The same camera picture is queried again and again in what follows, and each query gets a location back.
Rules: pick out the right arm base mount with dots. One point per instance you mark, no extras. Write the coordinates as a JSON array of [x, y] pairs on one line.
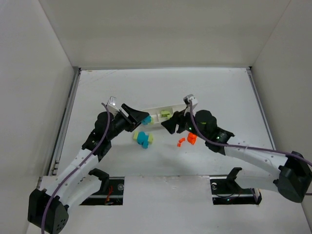
[[226, 191]]

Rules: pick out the blue lego brick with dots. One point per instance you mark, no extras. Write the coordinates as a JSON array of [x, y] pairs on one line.
[[147, 120]]

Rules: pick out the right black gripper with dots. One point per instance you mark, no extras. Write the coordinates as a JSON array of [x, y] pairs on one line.
[[180, 120]]

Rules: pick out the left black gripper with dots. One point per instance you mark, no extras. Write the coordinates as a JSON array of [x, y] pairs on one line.
[[126, 119]]

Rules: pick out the left aluminium rail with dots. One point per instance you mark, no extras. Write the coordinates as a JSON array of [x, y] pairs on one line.
[[53, 162]]

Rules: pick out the right aluminium rail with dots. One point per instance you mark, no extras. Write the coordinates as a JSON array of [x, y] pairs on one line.
[[251, 79]]

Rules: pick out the green lego brick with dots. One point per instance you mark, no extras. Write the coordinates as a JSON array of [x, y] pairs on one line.
[[135, 135], [165, 114], [150, 138]]

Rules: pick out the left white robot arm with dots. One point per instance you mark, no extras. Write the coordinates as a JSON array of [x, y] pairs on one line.
[[49, 208]]

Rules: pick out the orange round lego piece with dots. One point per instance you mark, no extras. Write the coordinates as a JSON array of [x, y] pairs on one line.
[[191, 138]]

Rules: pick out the small orange lego pieces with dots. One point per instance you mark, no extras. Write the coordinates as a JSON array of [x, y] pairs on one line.
[[180, 141]]

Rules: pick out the blue lego block cluster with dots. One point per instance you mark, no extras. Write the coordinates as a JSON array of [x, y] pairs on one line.
[[142, 139]]

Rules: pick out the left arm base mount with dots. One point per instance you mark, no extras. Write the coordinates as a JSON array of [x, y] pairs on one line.
[[110, 192]]

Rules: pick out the aluminium rail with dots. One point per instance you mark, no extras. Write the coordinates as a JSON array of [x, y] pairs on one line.
[[251, 79], [53, 162]]

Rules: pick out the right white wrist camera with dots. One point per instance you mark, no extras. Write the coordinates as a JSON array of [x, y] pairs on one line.
[[191, 102]]

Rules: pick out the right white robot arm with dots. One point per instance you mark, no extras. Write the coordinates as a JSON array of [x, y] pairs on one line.
[[288, 174]]

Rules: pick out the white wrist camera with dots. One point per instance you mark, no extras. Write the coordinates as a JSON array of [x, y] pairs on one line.
[[113, 104], [191, 102]]

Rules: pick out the white three-compartment tray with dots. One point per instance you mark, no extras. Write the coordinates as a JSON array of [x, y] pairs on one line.
[[155, 114]]

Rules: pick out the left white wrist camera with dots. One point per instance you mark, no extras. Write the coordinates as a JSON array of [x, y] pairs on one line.
[[113, 104]]

